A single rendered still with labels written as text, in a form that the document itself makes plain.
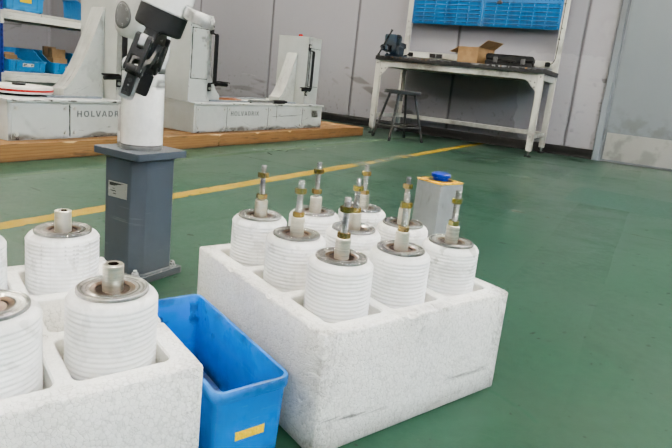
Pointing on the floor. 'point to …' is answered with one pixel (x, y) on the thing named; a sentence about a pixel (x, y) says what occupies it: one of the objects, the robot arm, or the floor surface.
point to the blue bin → (228, 375)
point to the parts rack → (54, 16)
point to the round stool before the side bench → (404, 113)
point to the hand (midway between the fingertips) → (134, 93)
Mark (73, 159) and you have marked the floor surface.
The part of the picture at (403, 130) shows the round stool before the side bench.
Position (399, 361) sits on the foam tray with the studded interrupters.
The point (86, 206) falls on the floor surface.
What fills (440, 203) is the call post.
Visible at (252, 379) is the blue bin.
